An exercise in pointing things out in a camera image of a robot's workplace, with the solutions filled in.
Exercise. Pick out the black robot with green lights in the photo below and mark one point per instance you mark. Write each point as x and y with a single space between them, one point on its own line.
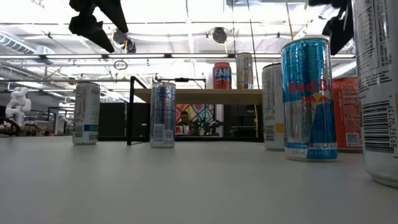
208 126

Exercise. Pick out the wooden shelf with black legs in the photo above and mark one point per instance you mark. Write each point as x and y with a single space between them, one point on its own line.
202 96

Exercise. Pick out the blue silver Red Bull can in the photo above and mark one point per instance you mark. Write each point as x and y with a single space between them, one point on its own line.
308 102

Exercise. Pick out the grey air duct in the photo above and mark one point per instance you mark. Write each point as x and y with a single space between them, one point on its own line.
18 45

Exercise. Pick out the pale silver-blue Red Bull can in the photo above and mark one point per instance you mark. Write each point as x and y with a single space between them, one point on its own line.
162 118

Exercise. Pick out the white blue slim can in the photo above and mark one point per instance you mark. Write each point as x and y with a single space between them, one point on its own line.
86 115

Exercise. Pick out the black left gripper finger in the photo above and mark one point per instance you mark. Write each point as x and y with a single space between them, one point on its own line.
113 14
87 26

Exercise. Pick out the colourful mural panel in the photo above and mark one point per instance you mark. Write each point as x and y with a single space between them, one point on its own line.
202 109

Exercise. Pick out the black partition panel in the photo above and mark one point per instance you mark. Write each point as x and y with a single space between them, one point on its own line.
113 119

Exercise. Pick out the red Fanta strawberry can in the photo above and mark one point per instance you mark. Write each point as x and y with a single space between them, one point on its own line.
222 76
346 115

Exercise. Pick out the white Celsius can black lid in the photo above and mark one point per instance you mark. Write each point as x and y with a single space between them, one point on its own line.
272 109
377 93
244 71

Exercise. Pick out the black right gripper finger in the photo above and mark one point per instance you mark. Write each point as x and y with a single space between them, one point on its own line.
331 26
343 34

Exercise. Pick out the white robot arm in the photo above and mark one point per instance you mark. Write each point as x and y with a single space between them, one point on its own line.
18 105

